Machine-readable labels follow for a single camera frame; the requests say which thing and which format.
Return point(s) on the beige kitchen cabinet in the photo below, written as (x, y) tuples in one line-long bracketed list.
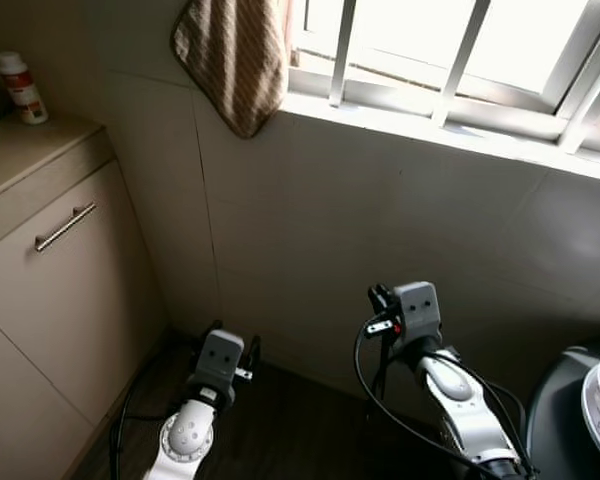
[(70, 300)]

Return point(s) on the white barred window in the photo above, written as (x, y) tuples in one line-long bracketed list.
[(380, 95)]

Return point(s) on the brown striped hanging towel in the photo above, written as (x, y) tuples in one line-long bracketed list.
[(235, 60)]

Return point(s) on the white bottle with red label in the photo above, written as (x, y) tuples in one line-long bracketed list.
[(22, 95)]

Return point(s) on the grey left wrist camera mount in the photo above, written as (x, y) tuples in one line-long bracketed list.
[(218, 360)]

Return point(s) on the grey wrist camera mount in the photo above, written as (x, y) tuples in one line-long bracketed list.
[(218, 360), (418, 310)]

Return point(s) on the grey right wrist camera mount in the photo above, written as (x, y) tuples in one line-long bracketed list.
[(418, 310)]

